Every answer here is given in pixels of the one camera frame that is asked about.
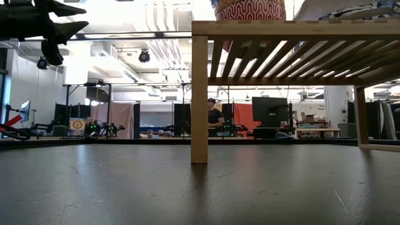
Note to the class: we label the black ceiling camera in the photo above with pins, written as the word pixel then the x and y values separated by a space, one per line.
pixel 144 57
pixel 42 62

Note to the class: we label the orange curtain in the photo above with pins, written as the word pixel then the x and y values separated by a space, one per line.
pixel 243 115

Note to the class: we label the person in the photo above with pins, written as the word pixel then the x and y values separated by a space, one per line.
pixel 215 118
pixel 89 123

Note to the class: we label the dark window frame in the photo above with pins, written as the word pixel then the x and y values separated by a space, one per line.
pixel 2 93

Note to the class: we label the small computer monitor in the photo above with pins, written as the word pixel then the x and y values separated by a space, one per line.
pixel 25 111

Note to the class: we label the slatted wooden shelf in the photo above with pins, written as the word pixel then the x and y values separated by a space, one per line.
pixel 200 93

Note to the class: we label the black partition panel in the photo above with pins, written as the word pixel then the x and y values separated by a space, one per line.
pixel 182 115
pixel 72 111

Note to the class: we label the black metal frame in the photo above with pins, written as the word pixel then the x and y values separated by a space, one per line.
pixel 66 103

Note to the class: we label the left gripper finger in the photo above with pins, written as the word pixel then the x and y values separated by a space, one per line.
pixel 67 32
pixel 65 9

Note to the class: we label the grey bin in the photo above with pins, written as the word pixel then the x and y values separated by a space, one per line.
pixel 347 129

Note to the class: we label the dark curtain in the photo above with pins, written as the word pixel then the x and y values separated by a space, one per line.
pixel 372 118

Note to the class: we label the grey bowl red patterned outside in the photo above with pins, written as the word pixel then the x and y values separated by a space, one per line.
pixel 250 12

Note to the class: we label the target poster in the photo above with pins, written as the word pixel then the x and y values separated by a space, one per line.
pixel 77 125

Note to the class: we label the blue white scalloped paper bowl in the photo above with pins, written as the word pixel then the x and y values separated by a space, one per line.
pixel 337 7

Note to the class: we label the cardboard box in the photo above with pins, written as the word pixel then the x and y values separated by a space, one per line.
pixel 308 118

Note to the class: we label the large black monitor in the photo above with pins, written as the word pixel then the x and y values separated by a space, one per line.
pixel 270 109

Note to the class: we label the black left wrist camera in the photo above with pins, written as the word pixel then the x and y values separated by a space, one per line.
pixel 51 53

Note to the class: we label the white curtain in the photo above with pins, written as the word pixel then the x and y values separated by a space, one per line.
pixel 387 120

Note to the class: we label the black table mat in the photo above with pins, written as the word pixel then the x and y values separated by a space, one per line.
pixel 125 187

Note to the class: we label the wooden desk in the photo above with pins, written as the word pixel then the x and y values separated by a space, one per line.
pixel 317 129

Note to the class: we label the red bar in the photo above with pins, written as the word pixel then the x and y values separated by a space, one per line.
pixel 14 120

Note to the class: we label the beige curtain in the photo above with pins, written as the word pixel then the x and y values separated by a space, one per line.
pixel 122 115

